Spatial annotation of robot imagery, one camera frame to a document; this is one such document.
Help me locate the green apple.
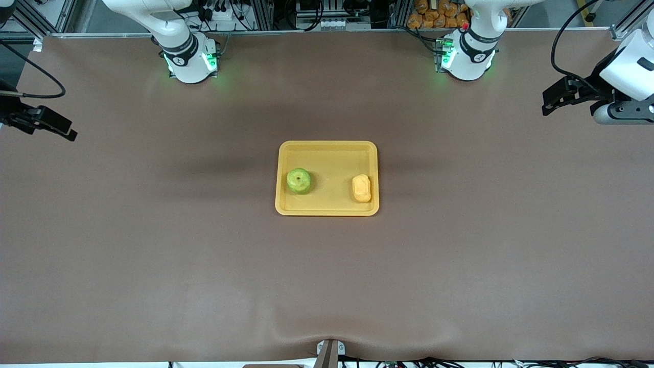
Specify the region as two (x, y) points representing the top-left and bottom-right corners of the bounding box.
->
(286, 168), (313, 195)

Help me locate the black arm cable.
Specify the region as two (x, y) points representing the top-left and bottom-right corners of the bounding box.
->
(0, 40), (67, 99)
(550, 0), (614, 86)

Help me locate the white power strip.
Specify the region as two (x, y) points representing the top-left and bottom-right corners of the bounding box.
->
(203, 4), (242, 24)

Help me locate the orange snack bag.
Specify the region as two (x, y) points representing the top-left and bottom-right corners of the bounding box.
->
(407, 0), (512, 30)

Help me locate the yellow potato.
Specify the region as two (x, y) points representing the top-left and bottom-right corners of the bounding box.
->
(352, 174), (372, 203)

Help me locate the brown table mat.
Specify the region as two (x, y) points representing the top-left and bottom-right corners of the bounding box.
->
(0, 28), (654, 363)

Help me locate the yellow plastic tray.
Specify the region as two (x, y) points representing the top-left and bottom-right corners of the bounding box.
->
(275, 141), (380, 217)

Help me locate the aluminium frame post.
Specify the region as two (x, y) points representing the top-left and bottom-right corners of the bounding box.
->
(611, 0), (654, 41)
(0, 0), (77, 39)

